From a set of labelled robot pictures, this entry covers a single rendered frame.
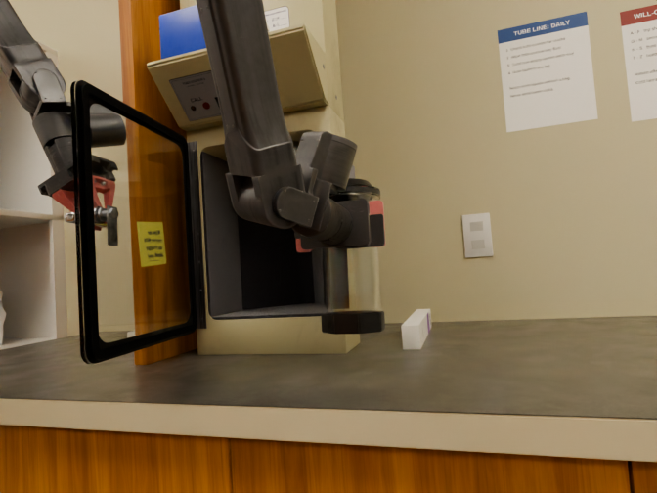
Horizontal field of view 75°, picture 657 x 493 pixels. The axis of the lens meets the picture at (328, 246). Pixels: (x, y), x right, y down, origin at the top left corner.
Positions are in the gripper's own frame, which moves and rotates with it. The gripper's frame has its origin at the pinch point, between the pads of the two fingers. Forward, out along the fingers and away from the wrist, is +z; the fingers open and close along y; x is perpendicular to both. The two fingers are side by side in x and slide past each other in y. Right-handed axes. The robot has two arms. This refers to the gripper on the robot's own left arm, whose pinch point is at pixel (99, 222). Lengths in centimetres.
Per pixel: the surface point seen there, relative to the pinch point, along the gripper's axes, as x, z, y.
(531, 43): -56, -6, -95
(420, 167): -60, 7, -55
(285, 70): -12.1, -11.2, -37.5
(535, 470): 11, 55, -40
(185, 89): -13.8, -20.3, -19.0
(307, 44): -9.1, -11.3, -43.0
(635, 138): -54, 29, -101
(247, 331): -21.2, 25.6, -5.2
